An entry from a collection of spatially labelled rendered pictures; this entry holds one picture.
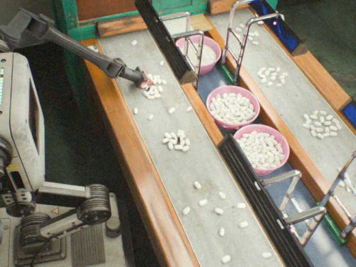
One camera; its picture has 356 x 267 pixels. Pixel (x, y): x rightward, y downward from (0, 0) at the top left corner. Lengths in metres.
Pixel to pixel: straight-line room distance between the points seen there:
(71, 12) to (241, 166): 1.32
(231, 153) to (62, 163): 1.56
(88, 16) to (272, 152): 1.22
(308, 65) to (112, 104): 1.10
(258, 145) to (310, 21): 2.35
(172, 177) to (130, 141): 0.26
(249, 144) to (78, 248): 0.92
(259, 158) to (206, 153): 0.25
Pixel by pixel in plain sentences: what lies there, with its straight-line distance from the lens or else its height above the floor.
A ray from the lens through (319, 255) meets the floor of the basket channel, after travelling 1.92.
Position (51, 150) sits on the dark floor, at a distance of 2.97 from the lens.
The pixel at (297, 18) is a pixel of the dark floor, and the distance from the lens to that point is 4.23.
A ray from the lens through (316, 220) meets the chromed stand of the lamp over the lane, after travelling 1.56.
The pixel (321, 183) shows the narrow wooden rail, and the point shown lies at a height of 0.76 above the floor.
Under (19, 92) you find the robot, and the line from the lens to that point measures 1.28.
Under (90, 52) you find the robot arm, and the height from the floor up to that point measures 1.01.
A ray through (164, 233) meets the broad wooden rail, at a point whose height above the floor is 0.76.
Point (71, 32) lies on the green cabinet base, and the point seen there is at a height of 0.82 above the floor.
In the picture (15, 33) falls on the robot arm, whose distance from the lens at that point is 1.67.
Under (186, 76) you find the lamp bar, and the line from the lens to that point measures 1.81.
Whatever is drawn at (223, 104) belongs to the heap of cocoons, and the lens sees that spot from 2.22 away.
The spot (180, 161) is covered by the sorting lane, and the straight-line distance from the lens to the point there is 1.95.
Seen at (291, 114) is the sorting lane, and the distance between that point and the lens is 2.24.
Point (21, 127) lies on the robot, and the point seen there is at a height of 1.43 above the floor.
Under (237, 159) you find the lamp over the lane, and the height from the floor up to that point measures 1.09.
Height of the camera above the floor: 2.32
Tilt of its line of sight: 51 degrees down
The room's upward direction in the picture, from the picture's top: 5 degrees clockwise
